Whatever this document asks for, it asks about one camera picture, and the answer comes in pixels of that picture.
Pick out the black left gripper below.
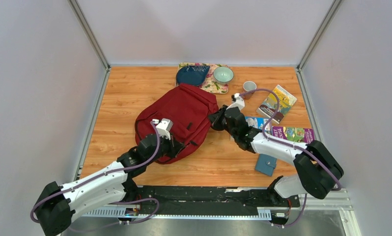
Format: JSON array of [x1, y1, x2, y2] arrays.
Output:
[[145, 131, 184, 166]]

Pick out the blue treehouse book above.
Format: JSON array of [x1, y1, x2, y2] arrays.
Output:
[[245, 117, 268, 130]]

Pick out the red student backpack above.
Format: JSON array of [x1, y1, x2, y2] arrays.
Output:
[[135, 84, 219, 164]]

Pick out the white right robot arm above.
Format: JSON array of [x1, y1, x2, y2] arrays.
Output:
[[208, 106, 344, 206]]

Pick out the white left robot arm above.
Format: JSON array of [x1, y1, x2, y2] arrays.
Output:
[[30, 134, 185, 236]]

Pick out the floral rectangular tray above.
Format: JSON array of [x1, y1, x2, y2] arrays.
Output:
[[177, 62, 229, 94]]

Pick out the yellow and teal paperback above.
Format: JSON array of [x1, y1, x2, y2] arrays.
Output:
[[256, 85, 297, 124]]

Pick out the pink patterned mug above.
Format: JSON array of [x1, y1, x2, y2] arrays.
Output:
[[243, 81, 257, 99]]

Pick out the pale green ceramic bowl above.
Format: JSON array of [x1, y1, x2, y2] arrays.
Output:
[[213, 66, 234, 84]]

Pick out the blue leather wallet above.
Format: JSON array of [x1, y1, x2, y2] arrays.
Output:
[[254, 154, 277, 177]]

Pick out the dark blue leaf plate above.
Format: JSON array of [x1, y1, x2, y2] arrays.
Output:
[[176, 65, 210, 86]]

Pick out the purple treehouse book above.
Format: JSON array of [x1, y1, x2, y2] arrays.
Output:
[[272, 126, 315, 144]]

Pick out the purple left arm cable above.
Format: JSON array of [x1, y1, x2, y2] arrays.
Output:
[[30, 120, 161, 234]]

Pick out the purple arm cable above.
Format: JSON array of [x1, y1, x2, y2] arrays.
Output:
[[30, 120, 161, 234], [238, 88, 343, 229]]

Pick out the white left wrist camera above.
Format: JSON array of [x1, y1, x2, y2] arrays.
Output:
[[151, 118, 173, 140]]

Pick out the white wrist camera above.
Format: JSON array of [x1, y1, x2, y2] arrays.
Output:
[[228, 93, 245, 111], [151, 118, 173, 140]]

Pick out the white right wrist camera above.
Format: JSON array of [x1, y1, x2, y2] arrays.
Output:
[[228, 93, 245, 111]]

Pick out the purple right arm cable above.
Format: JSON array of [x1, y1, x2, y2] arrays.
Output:
[[238, 88, 343, 229]]

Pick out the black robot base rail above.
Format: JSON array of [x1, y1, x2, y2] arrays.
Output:
[[123, 185, 301, 224]]

